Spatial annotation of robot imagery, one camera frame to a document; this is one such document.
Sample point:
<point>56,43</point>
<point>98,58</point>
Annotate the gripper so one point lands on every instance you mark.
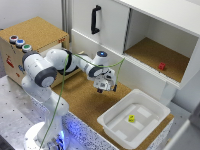
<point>104,82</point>

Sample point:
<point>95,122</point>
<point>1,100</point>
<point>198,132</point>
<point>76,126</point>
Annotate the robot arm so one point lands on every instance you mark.
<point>40,71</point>

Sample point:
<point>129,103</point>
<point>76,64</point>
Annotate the yellow block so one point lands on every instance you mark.
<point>132,118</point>

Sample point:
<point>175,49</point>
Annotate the pink block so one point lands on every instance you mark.
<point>161,66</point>

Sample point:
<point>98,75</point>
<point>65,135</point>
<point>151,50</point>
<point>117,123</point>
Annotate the white plastic box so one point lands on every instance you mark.
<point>133,118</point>

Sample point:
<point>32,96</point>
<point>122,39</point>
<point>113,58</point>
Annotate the white sliding door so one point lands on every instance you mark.
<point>110,23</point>

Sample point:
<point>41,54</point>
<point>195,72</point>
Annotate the white cabinet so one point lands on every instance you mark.
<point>156,40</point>

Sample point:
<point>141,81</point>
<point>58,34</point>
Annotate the green button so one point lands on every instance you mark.
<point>26,48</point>

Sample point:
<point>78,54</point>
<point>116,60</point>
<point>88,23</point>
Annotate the wooden drawer box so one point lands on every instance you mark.
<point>30,40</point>

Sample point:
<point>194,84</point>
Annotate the blue button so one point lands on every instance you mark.
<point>20,42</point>

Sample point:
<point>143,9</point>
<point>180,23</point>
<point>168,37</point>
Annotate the red button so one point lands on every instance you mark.
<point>13,39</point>

